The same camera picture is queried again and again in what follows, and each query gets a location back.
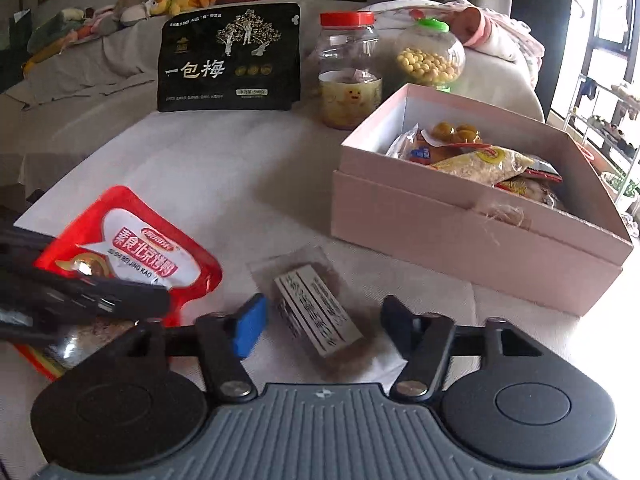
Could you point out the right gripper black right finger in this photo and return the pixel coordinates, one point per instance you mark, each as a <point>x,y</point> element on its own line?
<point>402,326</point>

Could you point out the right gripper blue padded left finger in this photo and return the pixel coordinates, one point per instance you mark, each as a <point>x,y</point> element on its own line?
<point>245,326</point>

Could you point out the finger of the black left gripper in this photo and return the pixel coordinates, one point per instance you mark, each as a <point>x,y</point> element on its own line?
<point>38,305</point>

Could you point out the brown biscuit packet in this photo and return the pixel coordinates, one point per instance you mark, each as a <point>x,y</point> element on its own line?
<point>332,330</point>

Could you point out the red snack pouch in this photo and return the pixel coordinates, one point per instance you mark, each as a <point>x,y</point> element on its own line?
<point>119,236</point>

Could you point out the yellow oat bar packet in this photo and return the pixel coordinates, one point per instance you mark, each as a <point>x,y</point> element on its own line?
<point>488,166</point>

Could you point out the grey covered sofa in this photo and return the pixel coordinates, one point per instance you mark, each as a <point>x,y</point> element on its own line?
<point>70,105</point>

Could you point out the pink cardboard box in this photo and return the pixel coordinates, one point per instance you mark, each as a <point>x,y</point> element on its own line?
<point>563,258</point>

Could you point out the red lid plastic jar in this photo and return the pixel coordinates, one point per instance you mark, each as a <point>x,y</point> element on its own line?
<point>350,83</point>

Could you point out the black plum snack bag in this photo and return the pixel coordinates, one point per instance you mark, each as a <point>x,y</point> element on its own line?
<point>234,57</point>

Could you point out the green lid round jar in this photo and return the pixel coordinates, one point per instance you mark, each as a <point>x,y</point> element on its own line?
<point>427,53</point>

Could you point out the green plush toy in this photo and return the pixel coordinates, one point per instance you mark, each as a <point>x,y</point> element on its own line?
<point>56,28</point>

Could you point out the white metal shelf rack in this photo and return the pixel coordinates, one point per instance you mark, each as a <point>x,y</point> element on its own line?
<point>593,110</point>

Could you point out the grey plush toy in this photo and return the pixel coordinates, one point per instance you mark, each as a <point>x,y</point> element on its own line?
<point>124,13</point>

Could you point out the pink patterned blanket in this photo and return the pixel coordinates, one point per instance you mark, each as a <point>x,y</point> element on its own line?
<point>481,29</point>

